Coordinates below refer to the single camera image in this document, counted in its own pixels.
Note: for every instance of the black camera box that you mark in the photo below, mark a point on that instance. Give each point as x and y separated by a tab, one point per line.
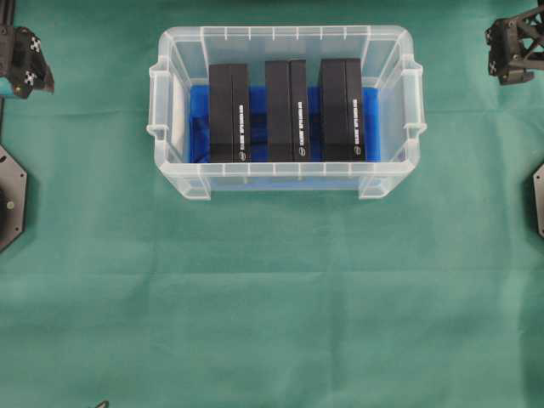
341	108
287	111
229	113

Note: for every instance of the clear plastic storage case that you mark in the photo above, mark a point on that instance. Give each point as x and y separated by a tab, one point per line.
386	54

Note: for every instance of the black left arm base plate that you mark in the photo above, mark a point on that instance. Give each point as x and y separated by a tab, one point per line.
13	198

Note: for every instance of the black aluminium frame rail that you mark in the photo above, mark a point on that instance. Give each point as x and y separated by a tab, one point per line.
7	49

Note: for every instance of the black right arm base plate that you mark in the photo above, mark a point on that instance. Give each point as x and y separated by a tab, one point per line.
538	184

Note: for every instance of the blue cloth liner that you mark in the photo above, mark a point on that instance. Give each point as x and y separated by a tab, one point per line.
199	124

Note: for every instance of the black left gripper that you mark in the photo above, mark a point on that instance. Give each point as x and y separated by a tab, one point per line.
30	71

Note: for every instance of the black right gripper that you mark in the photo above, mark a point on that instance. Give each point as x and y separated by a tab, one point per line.
516	46

